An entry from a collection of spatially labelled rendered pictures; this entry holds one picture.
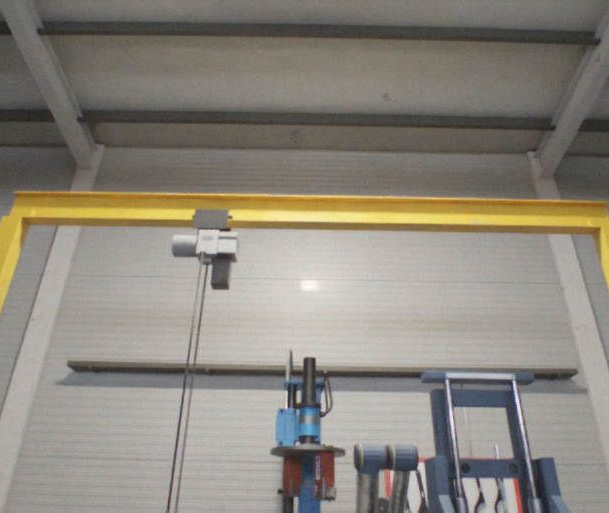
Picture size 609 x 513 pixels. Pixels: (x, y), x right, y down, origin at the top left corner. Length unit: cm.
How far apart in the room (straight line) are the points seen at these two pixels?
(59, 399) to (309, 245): 369
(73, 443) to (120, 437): 54
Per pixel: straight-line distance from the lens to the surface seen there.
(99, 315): 696
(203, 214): 428
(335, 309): 647
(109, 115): 793
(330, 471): 382
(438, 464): 289
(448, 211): 451
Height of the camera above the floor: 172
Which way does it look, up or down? 29 degrees up
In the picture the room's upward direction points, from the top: 1 degrees clockwise
